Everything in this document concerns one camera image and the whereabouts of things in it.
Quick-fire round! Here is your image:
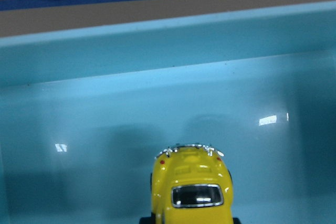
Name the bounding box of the yellow beetle toy car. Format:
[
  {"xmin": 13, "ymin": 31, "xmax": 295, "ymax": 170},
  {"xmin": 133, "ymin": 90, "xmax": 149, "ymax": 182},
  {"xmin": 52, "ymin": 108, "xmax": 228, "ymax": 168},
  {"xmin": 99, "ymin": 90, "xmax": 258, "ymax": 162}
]
[{"xmin": 139, "ymin": 143, "xmax": 241, "ymax": 223}]

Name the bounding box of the light blue plastic bin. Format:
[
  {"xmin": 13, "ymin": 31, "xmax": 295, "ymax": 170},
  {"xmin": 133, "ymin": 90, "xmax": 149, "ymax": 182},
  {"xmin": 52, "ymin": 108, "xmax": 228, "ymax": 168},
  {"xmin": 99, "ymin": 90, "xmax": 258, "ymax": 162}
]
[{"xmin": 1, "ymin": 1, "xmax": 335, "ymax": 223}]

